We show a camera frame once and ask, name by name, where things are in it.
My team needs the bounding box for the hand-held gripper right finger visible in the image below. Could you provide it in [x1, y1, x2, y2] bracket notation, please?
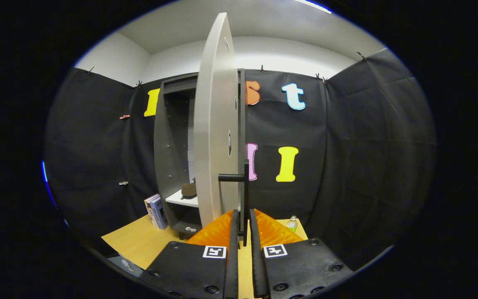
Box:
[249, 209, 355, 299]

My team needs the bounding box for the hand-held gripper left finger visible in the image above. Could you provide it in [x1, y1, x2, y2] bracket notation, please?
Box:
[139, 209, 239, 299]

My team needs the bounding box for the black door handle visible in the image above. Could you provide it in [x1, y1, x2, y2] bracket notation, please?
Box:
[218, 160, 250, 248]

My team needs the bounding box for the brown fuzzy shoe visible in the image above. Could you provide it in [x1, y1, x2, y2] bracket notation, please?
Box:
[181, 179, 197, 199]

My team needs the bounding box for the grey shoe cabinet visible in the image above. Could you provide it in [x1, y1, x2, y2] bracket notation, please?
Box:
[154, 69, 246, 240]

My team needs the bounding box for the beige shoe cabinet door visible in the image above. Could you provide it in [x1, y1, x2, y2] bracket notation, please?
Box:
[193, 12, 239, 228]

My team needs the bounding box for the white cabinet shelf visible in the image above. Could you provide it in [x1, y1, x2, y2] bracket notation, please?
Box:
[166, 189, 200, 208]

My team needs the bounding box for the blue book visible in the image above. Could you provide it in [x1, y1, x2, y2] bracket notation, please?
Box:
[150, 195, 168, 230]

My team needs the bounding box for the black backdrop cloth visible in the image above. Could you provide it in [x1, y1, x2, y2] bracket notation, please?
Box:
[44, 48, 437, 270]

